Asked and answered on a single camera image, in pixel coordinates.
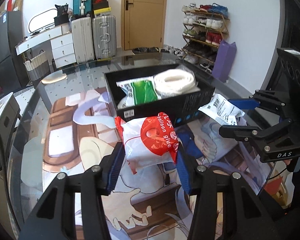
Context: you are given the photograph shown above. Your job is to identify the oval black frame mirror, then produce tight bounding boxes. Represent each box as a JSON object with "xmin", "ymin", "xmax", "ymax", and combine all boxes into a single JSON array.
[{"xmin": 27, "ymin": 8, "xmax": 57, "ymax": 34}]

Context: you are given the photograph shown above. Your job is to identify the black cardboard box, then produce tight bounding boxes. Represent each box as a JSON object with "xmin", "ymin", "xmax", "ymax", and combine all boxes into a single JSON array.
[{"xmin": 105, "ymin": 64, "xmax": 215, "ymax": 126}]

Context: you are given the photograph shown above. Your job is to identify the wooden shoe rack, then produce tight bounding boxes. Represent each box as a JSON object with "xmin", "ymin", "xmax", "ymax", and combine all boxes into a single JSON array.
[{"xmin": 181, "ymin": 3, "xmax": 230, "ymax": 73}]

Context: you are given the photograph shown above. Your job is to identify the silver suitcase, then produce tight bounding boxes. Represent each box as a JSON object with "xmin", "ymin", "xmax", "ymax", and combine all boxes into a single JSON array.
[{"xmin": 92, "ymin": 15, "xmax": 117, "ymax": 59}]

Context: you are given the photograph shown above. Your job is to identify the woven laundry basket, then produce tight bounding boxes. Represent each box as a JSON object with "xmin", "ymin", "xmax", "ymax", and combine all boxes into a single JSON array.
[{"xmin": 24, "ymin": 50, "xmax": 51, "ymax": 81}]

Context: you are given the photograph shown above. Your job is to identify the green white medicine pack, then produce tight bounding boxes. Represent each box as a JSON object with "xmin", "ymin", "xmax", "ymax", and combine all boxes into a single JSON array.
[{"xmin": 116, "ymin": 76, "xmax": 161, "ymax": 109}]

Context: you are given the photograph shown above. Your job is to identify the grey side cabinet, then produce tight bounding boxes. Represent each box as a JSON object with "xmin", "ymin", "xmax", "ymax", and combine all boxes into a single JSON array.
[{"xmin": 0, "ymin": 93, "xmax": 20, "ymax": 170}]

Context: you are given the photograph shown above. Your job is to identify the bagged white striped rope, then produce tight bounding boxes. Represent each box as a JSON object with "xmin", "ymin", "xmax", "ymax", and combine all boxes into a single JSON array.
[{"xmin": 153, "ymin": 65, "xmax": 202, "ymax": 99}]

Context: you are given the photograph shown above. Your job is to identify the black refrigerator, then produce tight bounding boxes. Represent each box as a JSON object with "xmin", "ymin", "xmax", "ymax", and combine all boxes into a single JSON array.
[{"xmin": 0, "ymin": 11, "xmax": 29, "ymax": 95}]

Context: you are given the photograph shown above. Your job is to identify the person's right hand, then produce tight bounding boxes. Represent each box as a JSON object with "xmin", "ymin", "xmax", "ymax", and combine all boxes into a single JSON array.
[{"xmin": 283, "ymin": 157, "xmax": 300, "ymax": 173}]

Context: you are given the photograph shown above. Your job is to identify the white drawer desk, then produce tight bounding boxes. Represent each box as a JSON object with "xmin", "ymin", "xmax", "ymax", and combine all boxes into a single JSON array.
[{"xmin": 15, "ymin": 23, "xmax": 76, "ymax": 68}]

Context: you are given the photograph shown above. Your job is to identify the black handbag on desk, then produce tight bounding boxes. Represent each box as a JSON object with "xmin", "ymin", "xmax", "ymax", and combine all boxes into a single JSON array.
[{"xmin": 54, "ymin": 3, "xmax": 69, "ymax": 26}]

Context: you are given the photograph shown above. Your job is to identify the white medicine sachet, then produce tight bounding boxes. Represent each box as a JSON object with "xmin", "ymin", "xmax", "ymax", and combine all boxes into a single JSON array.
[{"xmin": 198, "ymin": 94, "xmax": 245, "ymax": 126}]

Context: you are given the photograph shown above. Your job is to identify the purple paper bag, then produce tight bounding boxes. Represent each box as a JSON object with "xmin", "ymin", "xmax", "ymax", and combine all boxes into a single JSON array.
[{"xmin": 212, "ymin": 40, "xmax": 237, "ymax": 82}]

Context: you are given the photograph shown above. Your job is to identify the white suitcase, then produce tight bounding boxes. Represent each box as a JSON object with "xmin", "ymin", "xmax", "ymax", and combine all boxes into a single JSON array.
[{"xmin": 71, "ymin": 17, "xmax": 95, "ymax": 64}]

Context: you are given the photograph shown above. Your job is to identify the red white balloon glue pack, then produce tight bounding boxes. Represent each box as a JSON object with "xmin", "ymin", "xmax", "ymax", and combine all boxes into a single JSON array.
[{"xmin": 115, "ymin": 112, "xmax": 179, "ymax": 174}]

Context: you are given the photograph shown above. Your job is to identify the wooden door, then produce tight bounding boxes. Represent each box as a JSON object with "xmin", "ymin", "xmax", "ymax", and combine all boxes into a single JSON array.
[{"xmin": 121, "ymin": 0, "xmax": 167, "ymax": 50}]

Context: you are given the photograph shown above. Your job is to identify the stacked shoe boxes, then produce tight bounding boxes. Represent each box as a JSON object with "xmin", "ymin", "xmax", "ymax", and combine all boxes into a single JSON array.
[{"xmin": 92, "ymin": 0, "xmax": 111, "ymax": 15}]

